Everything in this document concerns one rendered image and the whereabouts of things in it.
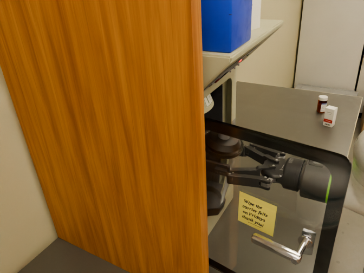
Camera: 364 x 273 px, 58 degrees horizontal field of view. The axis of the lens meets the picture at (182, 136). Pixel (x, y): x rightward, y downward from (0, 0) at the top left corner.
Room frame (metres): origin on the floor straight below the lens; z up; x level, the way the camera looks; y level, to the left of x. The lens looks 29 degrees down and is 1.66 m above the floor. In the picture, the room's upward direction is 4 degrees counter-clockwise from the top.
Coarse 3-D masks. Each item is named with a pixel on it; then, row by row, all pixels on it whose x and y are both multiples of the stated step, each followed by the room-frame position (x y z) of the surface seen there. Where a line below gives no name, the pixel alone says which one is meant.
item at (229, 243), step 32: (224, 128) 0.52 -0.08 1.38; (224, 160) 0.52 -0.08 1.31; (256, 160) 0.48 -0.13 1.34; (288, 160) 0.44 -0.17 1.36; (320, 160) 0.41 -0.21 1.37; (224, 192) 0.52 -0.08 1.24; (256, 192) 0.48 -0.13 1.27; (288, 192) 0.44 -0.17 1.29; (320, 192) 0.41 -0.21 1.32; (224, 224) 0.52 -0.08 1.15; (288, 224) 0.43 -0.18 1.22; (320, 224) 0.40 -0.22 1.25; (224, 256) 0.52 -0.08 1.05; (256, 256) 0.47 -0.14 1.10; (320, 256) 0.39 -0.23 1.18
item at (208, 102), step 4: (208, 96) 0.76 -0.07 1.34; (204, 100) 0.74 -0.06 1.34; (208, 100) 0.75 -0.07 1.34; (212, 100) 0.78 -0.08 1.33; (204, 104) 0.74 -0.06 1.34; (208, 104) 0.74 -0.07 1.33; (212, 104) 0.76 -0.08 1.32; (204, 108) 0.73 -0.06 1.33; (208, 108) 0.74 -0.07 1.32; (204, 112) 0.72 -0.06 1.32
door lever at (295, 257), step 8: (256, 240) 0.42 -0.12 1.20; (264, 240) 0.41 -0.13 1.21; (272, 240) 0.41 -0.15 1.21; (304, 240) 0.41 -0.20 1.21; (264, 248) 0.41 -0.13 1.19; (272, 248) 0.40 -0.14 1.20; (280, 248) 0.40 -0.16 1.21; (288, 248) 0.39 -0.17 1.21; (304, 248) 0.40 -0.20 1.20; (288, 256) 0.38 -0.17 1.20; (296, 256) 0.38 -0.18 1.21
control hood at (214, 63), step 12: (264, 24) 0.76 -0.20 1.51; (276, 24) 0.75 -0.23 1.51; (252, 36) 0.65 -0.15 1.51; (264, 36) 0.67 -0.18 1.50; (240, 48) 0.57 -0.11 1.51; (252, 48) 0.65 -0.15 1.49; (204, 60) 0.55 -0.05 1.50; (216, 60) 0.54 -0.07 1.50; (228, 60) 0.53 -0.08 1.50; (204, 72) 0.55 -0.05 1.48; (216, 72) 0.54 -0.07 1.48; (204, 84) 0.55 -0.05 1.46
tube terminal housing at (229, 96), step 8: (232, 72) 0.83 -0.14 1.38; (224, 80) 0.79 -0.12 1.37; (232, 80) 0.83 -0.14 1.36; (208, 88) 0.71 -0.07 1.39; (224, 88) 0.85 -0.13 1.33; (232, 88) 0.83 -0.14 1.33; (224, 96) 0.85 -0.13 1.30; (232, 96) 0.83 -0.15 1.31; (224, 104) 0.85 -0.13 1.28; (232, 104) 0.83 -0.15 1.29; (224, 112) 0.85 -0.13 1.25; (232, 112) 0.83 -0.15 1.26; (224, 120) 0.85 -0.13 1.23; (232, 120) 0.84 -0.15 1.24
